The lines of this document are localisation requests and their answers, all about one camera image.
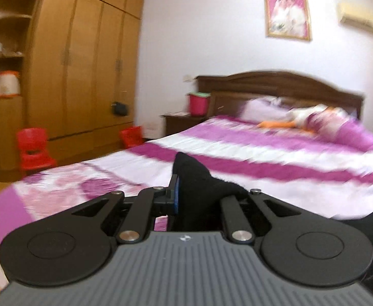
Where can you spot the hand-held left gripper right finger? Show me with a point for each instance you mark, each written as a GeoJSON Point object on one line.
{"type": "Point", "coordinates": [229, 208]}

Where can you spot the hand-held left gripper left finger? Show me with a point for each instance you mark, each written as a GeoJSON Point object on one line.
{"type": "Point", "coordinates": [174, 194]}

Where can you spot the black sock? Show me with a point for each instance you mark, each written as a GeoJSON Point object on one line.
{"type": "Point", "coordinates": [199, 194]}

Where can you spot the purple striped floral bedspread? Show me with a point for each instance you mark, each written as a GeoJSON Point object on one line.
{"type": "Point", "coordinates": [237, 162]}

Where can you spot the dark wooden nightstand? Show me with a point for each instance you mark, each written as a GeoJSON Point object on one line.
{"type": "Point", "coordinates": [180, 124]}

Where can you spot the red plastic chair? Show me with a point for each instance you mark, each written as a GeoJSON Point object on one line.
{"type": "Point", "coordinates": [131, 136]}
{"type": "Point", "coordinates": [33, 153]}

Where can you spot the red plastic bucket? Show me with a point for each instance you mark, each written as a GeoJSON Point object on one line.
{"type": "Point", "coordinates": [198, 105]}

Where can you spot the small black hanging bag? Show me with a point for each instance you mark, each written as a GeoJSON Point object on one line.
{"type": "Point", "coordinates": [120, 108]}

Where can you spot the light purple pillow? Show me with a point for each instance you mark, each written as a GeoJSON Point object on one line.
{"type": "Point", "coordinates": [263, 110]}

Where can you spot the white goose plush toy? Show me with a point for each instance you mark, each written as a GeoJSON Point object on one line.
{"type": "Point", "coordinates": [298, 116]}

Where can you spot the dark wooden bed headboard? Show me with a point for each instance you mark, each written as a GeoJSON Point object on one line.
{"type": "Point", "coordinates": [285, 86]}

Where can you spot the folded purple floral quilt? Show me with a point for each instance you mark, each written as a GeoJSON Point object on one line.
{"type": "Point", "coordinates": [336, 124]}

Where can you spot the light wooden wardrobe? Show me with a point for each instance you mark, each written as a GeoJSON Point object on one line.
{"type": "Point", "coordinates": [78, 63]}

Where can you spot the gold framed wall picture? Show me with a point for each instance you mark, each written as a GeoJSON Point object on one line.
{"type": "Point", "coordinates": [287, 15]}

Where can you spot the wall air conditioner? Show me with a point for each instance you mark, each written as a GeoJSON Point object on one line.
{"type": "Point", "coordinates": [362, 17]}

